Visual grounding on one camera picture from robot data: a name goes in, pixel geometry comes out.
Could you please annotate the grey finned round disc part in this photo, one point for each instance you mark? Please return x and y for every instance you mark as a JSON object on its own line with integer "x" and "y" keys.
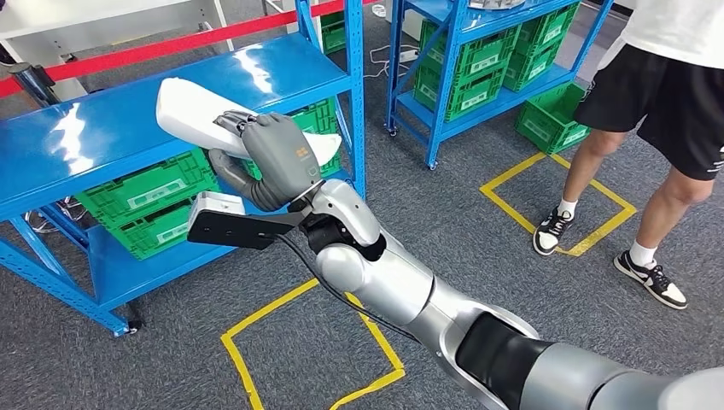
{"x": 498, "y": 4}

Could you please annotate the yellow floor tape square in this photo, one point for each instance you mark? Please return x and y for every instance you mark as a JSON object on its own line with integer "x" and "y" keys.
{"x": 512, "y": 213}
{"x": 240, "y": 368}

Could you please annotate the person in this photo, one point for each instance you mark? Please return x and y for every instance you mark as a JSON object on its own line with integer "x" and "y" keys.
{"x": 667, "y": 102}

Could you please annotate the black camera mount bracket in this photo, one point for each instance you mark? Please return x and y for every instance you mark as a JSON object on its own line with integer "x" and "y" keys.
{"x": 237, "y": 232}

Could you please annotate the red barrier belt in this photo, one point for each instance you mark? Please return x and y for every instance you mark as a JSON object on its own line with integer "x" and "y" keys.
{"x": 169, "y": 42}

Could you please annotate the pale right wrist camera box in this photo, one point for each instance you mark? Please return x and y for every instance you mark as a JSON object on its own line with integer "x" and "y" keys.
{"x": 218, "y": 203}

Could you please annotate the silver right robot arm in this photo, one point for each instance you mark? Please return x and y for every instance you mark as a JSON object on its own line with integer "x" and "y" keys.
{"x": 384, "y": 277}

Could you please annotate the white power strip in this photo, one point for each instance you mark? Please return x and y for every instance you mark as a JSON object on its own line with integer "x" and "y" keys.
{"x": 408, "y": 55}

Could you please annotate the blue metal shelf rack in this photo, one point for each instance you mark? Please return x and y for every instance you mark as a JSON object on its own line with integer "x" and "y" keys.
{"x": 448, "y": 85}
{"x": 113, "y": 124}

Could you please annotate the white curved plastic shell part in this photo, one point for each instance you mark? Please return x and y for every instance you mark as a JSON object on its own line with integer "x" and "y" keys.
{"x": 192, "y": 113}

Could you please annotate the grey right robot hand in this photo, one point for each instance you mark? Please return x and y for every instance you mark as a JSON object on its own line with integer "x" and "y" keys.
{"x": 283, "y": 158}

